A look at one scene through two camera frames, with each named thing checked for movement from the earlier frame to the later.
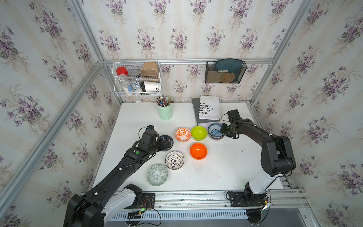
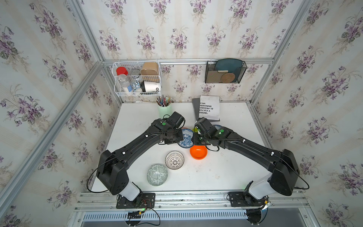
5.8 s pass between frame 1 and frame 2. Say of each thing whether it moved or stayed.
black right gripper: moved
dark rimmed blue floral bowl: moved
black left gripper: moved
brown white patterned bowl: stayed
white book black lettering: stayed
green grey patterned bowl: stayed
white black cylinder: stayed
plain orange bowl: stayed
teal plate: stayed
